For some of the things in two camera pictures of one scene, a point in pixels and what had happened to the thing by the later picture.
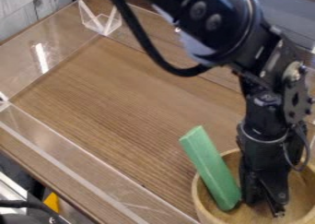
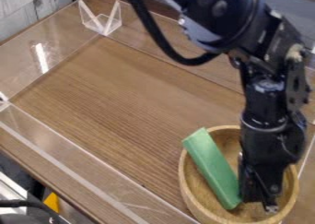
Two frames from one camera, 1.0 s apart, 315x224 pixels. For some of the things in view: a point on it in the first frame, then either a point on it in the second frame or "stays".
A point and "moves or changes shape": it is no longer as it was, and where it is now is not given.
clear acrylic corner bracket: (102, 23) stays
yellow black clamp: (54, 202) stays
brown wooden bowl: (300, 209) moves or changes shape
